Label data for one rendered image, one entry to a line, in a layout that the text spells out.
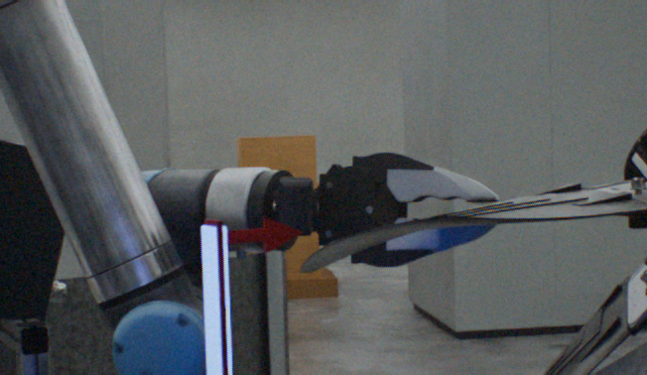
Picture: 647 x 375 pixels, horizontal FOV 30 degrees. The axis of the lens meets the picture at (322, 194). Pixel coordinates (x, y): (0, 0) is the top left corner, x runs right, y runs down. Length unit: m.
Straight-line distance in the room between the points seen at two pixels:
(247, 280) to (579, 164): 4.43
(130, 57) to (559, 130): 2.96
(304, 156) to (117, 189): 8.00
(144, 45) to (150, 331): 4.22
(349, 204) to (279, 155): 7.94
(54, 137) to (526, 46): 6.23
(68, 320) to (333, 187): 1.70
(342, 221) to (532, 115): 6.13
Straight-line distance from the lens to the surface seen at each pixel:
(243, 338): 2.95
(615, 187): 0.97
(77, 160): 0.94
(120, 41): 5.12
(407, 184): 0.96
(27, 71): 0.95
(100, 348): 2.68
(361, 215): 0.97
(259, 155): 8.90
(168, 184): 1.07
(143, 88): 5.11
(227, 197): 1.03
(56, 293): 1.37
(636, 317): 1.01
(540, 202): 0.88
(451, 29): 6.99
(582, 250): 7.21
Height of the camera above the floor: 1.25
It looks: 3 degrees down
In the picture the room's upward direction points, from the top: 2 degrees counter-clockwise
